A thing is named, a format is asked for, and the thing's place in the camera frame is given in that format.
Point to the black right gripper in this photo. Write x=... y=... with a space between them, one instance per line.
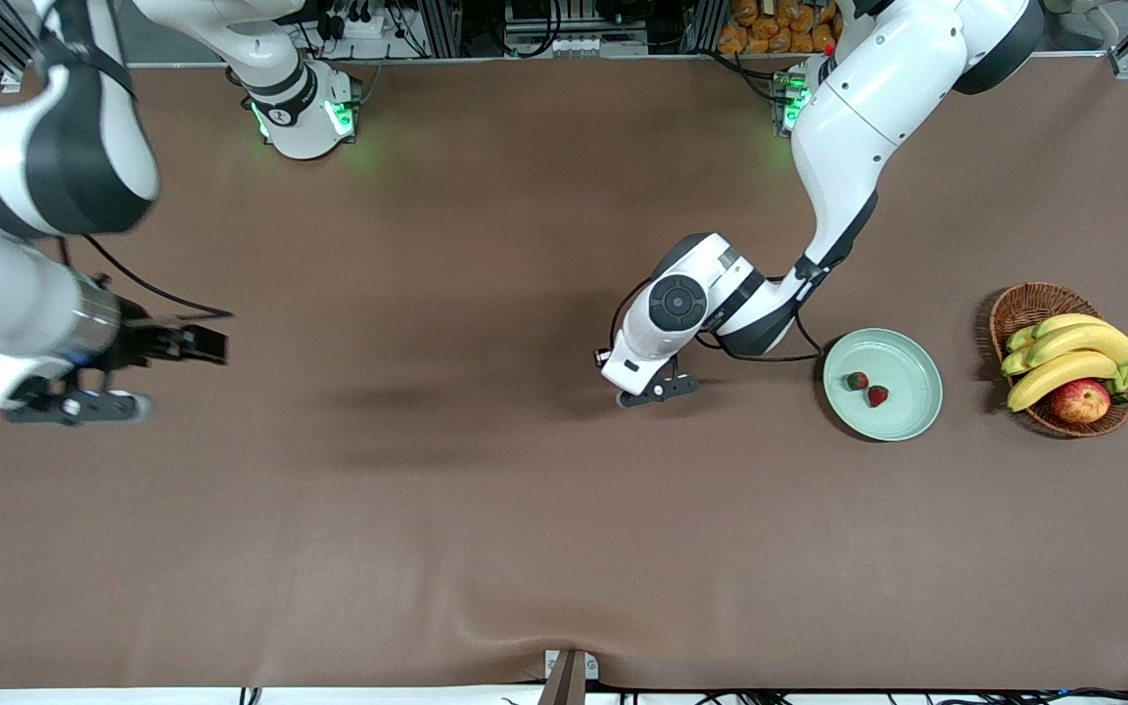
x=142 y=342

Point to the red strawberry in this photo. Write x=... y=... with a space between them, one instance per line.
x=877 y=396
x=856 y=380

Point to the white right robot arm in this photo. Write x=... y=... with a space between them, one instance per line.
x=55 y=147

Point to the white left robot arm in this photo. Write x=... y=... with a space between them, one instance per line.
x=848 y=127

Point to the light green round plate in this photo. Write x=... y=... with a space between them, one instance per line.
x=907 y=372

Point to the brown table cloth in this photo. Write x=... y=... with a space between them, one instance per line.
x=564 y=490

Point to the white terminal block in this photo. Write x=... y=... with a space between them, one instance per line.
x=593 y=46

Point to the white power strip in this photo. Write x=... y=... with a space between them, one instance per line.
x=363 y=27

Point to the bag of orange bread rolls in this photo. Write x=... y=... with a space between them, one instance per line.
x=770 y=29

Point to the yellow banana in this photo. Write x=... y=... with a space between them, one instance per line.
x=1019 y=339
x=1093 y=341
x=1063 y=372
x=1063 y=321
x=1014 y=362

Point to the brown wicker basket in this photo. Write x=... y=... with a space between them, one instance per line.
x=1029 y=305

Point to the red yellow apple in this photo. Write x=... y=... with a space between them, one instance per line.
x=1080 y=401

